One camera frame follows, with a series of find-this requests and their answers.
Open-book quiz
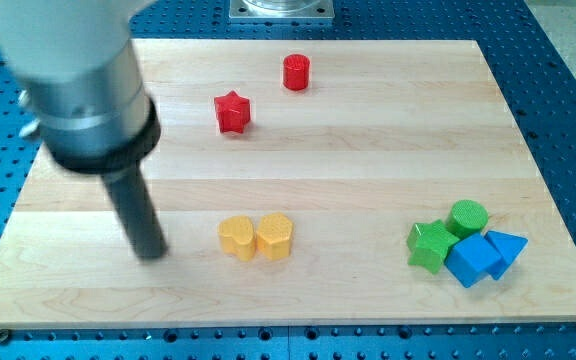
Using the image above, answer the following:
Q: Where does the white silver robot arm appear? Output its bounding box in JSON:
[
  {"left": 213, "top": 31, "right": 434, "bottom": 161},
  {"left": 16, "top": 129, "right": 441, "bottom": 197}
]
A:
[{"left": 0, "top": 0, "right": 161, "bottom": 173}]

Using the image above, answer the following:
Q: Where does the yellow hexagon block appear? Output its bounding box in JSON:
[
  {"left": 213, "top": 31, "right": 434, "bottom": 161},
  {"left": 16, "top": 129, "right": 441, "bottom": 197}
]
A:
[{"left": 256, "top": 212, "right": 294, "bottom": 261}]

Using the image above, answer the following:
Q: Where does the light wooden board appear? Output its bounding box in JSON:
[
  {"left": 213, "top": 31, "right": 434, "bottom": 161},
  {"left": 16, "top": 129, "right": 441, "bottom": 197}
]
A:
[{"left": 0, "top": 39, "right": 576, "bottom": 329}]

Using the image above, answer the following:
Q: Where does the yellow heart block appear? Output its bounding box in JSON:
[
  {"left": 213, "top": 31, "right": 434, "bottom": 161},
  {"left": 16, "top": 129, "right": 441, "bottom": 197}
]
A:
[{"left": 218, "top": 216, "right": 256, "bottom": 261}]

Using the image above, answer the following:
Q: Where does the red star block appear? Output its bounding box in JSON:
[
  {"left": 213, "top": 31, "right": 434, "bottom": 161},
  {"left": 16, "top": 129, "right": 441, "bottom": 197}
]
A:
[{"left": 214, "top": 91, "right": 251, "bottom": 134}]

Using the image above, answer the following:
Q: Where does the red cylinder block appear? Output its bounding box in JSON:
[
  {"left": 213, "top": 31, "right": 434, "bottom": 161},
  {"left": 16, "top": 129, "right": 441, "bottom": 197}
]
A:
[{"left": 283, "top": 54, "right": 310, "bottom": 91}]

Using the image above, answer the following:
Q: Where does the green star block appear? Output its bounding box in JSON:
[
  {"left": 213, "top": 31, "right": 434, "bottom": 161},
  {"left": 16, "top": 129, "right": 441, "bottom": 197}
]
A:
[{"left": 406, "top": 220, "right": 460, "bottom": 274}]

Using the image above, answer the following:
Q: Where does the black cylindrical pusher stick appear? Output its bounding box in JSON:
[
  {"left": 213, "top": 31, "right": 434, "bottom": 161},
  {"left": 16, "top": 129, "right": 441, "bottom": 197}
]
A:
[{"left": 102, "top": 165, "right": 167, "bottom": 260}]

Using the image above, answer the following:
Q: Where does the green cylinder block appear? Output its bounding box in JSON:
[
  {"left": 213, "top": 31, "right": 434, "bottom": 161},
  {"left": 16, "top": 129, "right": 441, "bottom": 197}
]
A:
[{"left": 446, "top": 199, "right": 489, "bottom": 239}]

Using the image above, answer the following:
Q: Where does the blue cube block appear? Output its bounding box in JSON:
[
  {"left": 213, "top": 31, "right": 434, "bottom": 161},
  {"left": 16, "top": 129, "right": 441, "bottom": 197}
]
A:
[{"left": 445, "top": 233, "right": 501, "bottom": 288}]

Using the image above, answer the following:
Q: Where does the blue triangle block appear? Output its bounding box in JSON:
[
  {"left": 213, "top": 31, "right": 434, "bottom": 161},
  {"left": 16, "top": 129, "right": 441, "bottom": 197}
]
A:
[{"left": 484, "top": 230, "right": 528, "bottom": 280}]

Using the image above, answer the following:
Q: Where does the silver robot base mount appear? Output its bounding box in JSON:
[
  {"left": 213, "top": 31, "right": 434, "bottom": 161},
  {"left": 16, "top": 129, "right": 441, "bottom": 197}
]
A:
[{"left": 229, "top": 0, "right": 335, "bottom": 20}]

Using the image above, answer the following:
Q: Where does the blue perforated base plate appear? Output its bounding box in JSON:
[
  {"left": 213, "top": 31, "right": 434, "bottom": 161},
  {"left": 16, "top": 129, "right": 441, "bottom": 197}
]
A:
[{"left": 0, "top": 0, "right": 576, "bottom": 359}]

